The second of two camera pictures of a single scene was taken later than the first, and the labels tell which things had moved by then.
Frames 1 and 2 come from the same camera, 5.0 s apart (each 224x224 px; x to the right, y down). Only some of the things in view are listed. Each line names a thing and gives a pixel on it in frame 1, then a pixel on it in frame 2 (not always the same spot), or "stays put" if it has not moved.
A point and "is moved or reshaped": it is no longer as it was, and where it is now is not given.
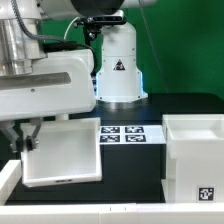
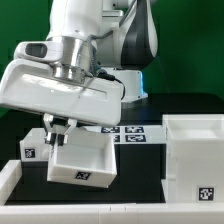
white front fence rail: [114, 213] stays put
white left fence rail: [10, 176] stays put
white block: [69, 152] is moved or reshaped
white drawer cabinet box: [194, 158] stays put
